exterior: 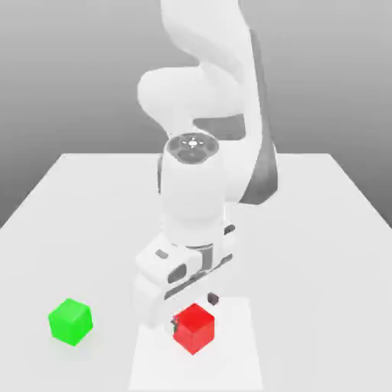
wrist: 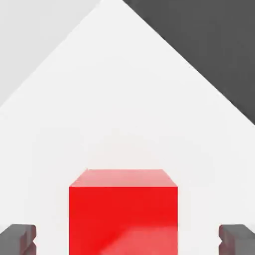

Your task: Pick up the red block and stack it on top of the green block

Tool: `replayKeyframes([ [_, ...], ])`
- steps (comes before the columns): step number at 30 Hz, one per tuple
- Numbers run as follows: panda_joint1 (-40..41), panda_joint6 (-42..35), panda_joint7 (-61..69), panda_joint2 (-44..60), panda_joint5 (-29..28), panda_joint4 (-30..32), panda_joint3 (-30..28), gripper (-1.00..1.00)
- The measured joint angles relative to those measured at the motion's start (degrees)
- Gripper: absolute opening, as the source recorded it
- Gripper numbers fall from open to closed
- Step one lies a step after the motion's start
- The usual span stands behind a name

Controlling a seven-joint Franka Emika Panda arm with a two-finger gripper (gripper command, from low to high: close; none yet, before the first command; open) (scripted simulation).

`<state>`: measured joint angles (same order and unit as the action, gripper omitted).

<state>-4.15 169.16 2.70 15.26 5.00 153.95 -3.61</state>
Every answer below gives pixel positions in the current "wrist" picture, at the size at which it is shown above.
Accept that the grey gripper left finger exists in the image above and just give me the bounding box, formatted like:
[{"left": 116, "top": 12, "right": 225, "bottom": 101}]
[{"left": 0, "top": 224, "right": 37, "bottom": 255}]

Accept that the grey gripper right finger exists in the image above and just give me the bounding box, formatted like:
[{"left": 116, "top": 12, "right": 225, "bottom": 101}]
[{"left": 218, "top": 224, "right": 255, "bottom": 255}]

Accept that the small red cube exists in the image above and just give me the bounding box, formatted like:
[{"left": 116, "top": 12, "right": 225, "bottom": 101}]
[{"left": 69, "top": 168, "right": 178, "bottom": 255}]

